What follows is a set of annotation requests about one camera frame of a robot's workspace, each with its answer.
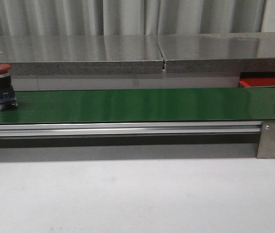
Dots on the green conveyor belt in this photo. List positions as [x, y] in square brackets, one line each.
[142, 105]

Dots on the aluminium conveyor frame rail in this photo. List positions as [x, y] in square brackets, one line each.
[147, 128]

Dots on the grey curtain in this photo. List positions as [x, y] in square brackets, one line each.
[135, 17]

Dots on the right grey stone slab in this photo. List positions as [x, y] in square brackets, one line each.
[227, 53]

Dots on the steel conveyor support bracket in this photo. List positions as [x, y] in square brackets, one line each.
[266, 147]

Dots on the left grey stone slab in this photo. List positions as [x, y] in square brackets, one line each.
[81, 55]

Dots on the grey stone slab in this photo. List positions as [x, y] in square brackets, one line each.
[227, 53]
[81, 55]

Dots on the red plastic bin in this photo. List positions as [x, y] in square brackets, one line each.
[255, 79]

